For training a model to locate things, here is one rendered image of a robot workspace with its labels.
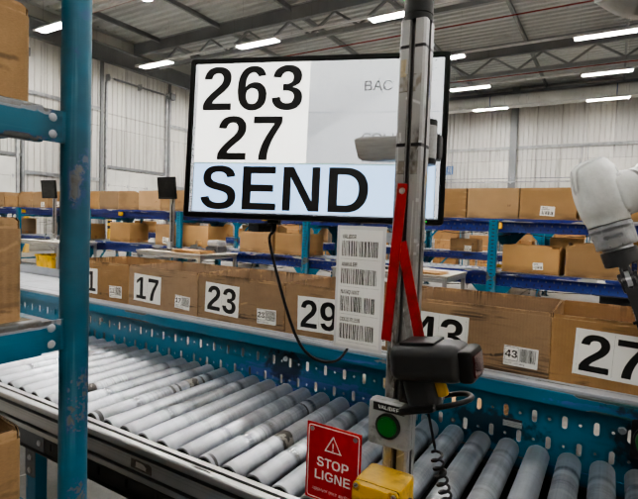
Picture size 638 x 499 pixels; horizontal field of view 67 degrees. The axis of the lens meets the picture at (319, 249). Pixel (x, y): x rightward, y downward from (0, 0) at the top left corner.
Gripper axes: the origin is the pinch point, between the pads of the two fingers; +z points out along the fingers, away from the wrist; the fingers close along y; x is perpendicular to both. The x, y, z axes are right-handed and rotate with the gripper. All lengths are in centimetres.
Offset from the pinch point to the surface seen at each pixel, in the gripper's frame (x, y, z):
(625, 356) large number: -5.6, 0.5, 3.5
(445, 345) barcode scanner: -22, 65, -15
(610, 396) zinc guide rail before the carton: -10.6, 5.7, 10.3
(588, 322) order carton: -10.4, 0.4, -5.5
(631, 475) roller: -11.2, 10.4, 25.4
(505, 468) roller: -32.8, 21.8, 18.1
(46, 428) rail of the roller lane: -133, 60, -14
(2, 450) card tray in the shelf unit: -52, 106, -19
